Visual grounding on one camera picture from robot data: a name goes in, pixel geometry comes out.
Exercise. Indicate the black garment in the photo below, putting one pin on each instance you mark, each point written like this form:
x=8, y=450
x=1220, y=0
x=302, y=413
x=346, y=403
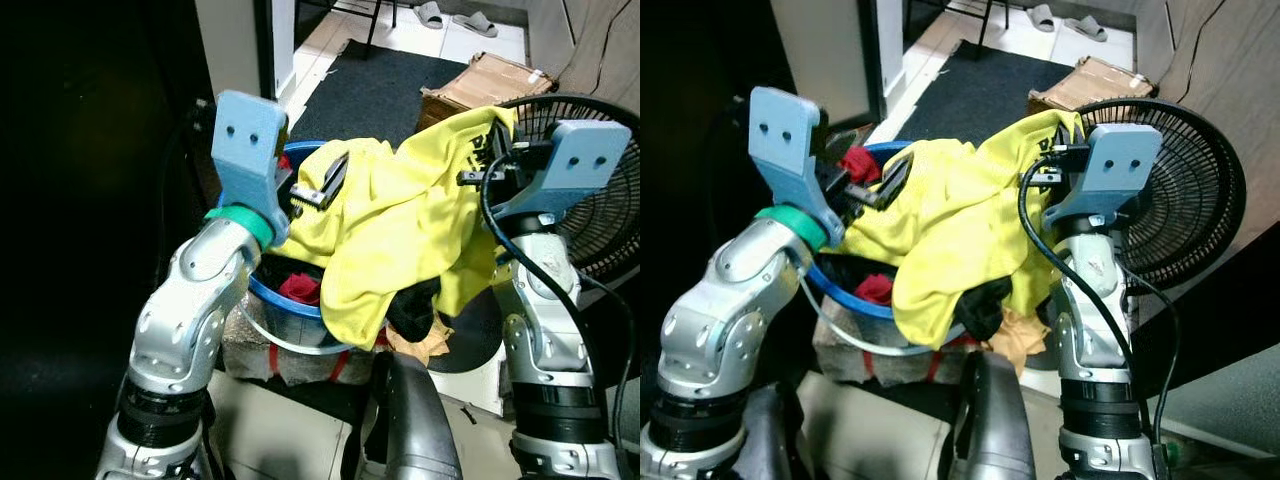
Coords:
x=410, y=310
x=985, y=305

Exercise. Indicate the grey slipper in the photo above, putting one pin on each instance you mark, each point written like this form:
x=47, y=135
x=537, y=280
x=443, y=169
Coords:
x=1040, y=15
x=428, y=13
x=475, y=23
x=1085, y=27

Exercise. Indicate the brown cardboard box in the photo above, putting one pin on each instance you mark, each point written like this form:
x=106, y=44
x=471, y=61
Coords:
x=1100, y=80
x=490, y=80

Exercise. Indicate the crumpled brown paper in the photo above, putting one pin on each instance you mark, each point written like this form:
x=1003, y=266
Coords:
x=425, y=348
x=1015, y=340

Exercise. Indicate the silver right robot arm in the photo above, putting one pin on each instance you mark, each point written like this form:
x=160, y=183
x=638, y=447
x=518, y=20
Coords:
x=1095, y=320
x=545, y=320

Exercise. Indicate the grey robot right leg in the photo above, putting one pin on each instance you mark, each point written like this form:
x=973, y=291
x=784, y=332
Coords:
x=410, y=420
x=995, y=420

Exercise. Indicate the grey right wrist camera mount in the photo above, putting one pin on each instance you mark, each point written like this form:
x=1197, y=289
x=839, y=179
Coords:
x=1115, y=165
x=580, y=160

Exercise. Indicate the grey stone block red tape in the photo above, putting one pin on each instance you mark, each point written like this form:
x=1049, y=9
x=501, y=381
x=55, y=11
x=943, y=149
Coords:
x=850, y=358
x=250, y=350

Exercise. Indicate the red garment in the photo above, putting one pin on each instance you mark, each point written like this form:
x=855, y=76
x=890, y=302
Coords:
x=875, y=288
x=300, y=288

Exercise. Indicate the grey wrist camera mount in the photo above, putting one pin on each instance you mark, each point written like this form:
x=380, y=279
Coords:
x=1115, y=165
x=580, y=160
x=785, y=140
x=245, y=140

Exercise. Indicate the yellow printed t-shirt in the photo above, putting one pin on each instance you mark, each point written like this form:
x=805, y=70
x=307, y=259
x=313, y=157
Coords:
x=950, y=230
x=400, y=220

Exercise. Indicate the blue plastic laundry bucket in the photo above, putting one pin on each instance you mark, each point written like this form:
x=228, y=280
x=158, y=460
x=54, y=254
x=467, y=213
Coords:
x=850, y=298
x=290, y=305

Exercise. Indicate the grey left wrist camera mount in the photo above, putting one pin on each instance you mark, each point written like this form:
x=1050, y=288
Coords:
x=785, y=140
x=245, y=140

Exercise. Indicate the dark grey floor mat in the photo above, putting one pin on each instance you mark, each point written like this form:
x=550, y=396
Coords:
x=390, y=85
x=980, y=95

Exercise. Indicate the black standing fan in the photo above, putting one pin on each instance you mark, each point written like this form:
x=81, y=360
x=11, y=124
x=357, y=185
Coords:
x=1190, y=200
x=610, y=230

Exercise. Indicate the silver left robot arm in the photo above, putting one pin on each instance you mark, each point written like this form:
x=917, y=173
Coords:
x=730, y=320
x=190, y=320

